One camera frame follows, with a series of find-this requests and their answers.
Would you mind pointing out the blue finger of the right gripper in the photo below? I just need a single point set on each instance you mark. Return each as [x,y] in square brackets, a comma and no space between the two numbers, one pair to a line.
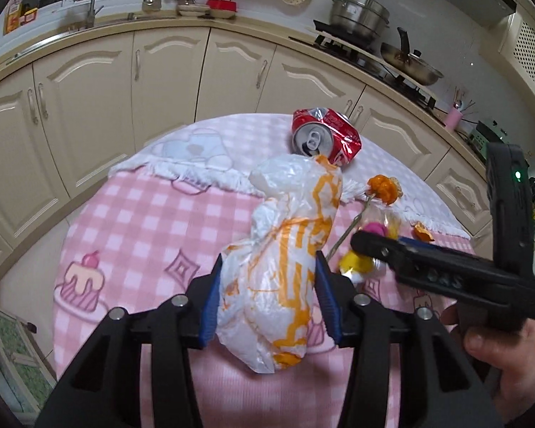
[410,243]

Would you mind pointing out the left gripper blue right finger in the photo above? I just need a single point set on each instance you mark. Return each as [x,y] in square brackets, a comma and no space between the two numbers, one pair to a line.
[438,385]

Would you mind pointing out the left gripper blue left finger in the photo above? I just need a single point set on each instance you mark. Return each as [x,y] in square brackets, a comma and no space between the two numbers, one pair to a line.
[101,387]

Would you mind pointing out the crushed red cola can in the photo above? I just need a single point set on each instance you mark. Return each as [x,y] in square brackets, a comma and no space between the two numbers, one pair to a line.
[321,131]

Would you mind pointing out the orange white plastic bag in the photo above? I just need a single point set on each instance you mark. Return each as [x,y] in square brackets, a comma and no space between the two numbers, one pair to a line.
[266,290]

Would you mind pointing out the person's right hand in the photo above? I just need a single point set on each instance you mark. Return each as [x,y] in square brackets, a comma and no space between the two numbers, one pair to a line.
[514,355]

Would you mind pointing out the orange tangerine peel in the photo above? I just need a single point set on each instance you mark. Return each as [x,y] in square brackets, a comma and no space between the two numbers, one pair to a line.
[386,189]

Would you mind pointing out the pink checkered tablecloth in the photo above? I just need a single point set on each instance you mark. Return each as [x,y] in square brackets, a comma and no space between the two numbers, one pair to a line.
[143,237]

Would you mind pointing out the green rice cooker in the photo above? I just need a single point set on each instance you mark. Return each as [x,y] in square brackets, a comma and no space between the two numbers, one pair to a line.
[483,134]

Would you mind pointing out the pink utensil cup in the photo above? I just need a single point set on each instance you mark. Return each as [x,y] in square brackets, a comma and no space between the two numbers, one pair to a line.
[453,119]

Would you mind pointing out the steel wok with lid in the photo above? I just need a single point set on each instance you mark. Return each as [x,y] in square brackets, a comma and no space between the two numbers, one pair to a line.
[409,62]

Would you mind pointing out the black gas stove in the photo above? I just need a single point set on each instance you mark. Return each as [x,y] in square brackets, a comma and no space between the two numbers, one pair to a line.
[339,44]

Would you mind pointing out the cream upper cabinets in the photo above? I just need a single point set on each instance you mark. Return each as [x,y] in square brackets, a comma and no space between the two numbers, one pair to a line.
[518,46]

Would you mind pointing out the cream cabinets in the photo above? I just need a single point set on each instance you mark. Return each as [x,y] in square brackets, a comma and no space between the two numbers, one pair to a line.
[75,104]
[518,46]

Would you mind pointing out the stainless steel steamer pot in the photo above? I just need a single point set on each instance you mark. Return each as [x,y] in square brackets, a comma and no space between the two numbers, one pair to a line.
[365,19]

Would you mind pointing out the cream lower cabinets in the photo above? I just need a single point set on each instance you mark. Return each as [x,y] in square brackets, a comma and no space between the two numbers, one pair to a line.
[75,104]

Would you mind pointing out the red bowl on counter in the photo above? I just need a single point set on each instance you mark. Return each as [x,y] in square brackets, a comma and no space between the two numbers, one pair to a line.
[222,9]

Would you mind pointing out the orange dish soap bottle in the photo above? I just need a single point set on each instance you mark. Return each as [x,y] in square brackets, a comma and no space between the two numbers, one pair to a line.
[12,16]

